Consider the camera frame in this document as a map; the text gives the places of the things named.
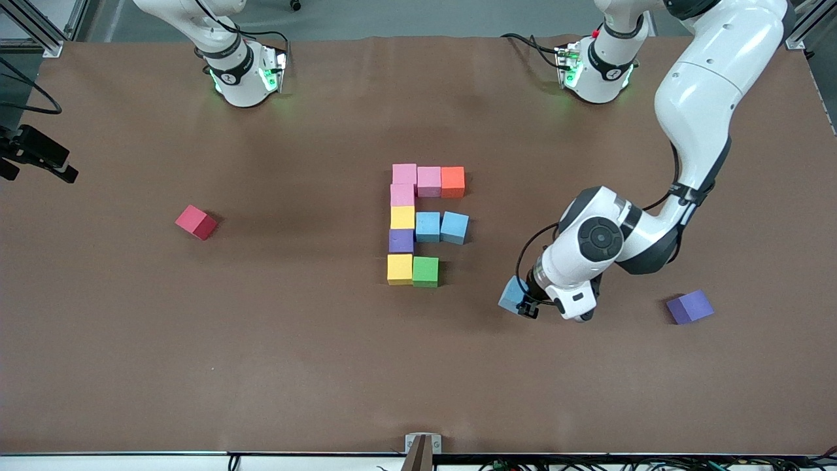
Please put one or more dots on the purple foam block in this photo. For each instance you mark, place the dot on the purple foam block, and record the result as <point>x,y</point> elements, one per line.
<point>401,241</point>
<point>690,304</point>

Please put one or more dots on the yellow foam block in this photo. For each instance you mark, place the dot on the yellow foam block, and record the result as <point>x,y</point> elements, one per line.
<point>399,269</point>
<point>403,217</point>

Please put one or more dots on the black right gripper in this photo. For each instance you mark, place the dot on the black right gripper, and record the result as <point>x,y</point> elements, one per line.
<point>6,146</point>

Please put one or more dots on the pink foam block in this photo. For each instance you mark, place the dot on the pink foam block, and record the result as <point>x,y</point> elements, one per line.
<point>405,174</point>
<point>402,195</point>
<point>429,181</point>

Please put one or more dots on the aluminium frame profile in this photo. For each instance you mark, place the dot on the aluminium frame profile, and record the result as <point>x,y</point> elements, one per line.
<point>793,40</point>
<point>53,47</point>

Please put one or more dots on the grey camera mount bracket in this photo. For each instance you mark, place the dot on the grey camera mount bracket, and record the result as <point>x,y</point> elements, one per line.
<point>423,448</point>

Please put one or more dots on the orange foam block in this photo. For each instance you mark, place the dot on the orange foam block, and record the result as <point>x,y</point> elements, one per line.
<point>453,181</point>

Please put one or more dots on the brown table cover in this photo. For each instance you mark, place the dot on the brown table cover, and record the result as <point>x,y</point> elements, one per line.
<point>392,366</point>

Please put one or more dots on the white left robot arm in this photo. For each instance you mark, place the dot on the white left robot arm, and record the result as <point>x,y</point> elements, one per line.
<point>706,85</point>

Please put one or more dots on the white table edge rail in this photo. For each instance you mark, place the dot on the white table edge rail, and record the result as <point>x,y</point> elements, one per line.
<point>131,463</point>

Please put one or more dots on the metal base connector plate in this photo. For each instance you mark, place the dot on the metal base connector plate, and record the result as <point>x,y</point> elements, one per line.
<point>567,65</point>
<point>278,65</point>

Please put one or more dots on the red foam block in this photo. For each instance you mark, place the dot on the red foam block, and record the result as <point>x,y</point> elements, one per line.
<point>194,220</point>

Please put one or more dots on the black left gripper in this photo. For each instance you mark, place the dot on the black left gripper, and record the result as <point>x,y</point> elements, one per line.
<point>531,296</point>

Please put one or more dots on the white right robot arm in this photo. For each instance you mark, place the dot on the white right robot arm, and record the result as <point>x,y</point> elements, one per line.
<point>242,85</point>

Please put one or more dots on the blue foam block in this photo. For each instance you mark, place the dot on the blue foam block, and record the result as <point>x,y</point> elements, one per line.
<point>454,227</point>
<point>427,226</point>
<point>511,294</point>

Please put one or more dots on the green foam block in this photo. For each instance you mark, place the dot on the green foam block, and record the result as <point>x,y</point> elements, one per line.
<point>426,271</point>

